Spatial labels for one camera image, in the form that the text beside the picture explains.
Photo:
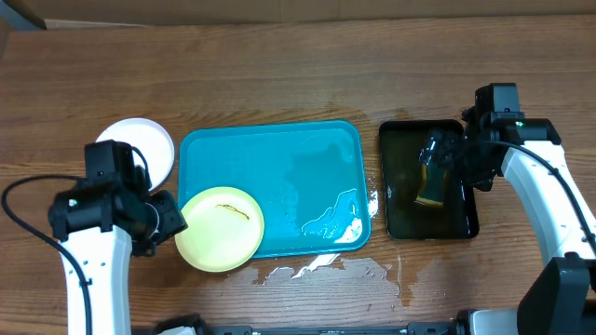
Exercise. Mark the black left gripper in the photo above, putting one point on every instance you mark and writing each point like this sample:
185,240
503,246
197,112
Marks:
174,221

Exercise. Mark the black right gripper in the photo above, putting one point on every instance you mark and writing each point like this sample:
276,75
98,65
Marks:
448,146

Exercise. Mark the green yellow sponge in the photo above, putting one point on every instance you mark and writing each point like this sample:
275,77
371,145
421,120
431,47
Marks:
432,188

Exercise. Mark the yellow plate with sauce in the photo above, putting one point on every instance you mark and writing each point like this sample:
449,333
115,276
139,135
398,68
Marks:
225,227

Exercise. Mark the pink-white plate with sauce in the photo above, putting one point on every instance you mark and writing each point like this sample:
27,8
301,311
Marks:
153,141

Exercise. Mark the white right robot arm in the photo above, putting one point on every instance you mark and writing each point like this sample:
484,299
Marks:
528,154

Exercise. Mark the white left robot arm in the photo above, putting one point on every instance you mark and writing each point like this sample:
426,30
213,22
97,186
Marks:
100,226

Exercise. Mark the black water tray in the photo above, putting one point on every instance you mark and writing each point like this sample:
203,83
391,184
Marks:
400,146

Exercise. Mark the teal plastic tray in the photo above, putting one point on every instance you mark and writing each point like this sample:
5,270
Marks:
308,179

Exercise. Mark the brown cardboard backdrop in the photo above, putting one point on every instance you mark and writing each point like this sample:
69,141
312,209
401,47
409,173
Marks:
178,12

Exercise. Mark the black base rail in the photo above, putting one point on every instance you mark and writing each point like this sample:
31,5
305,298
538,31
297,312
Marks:
195,325

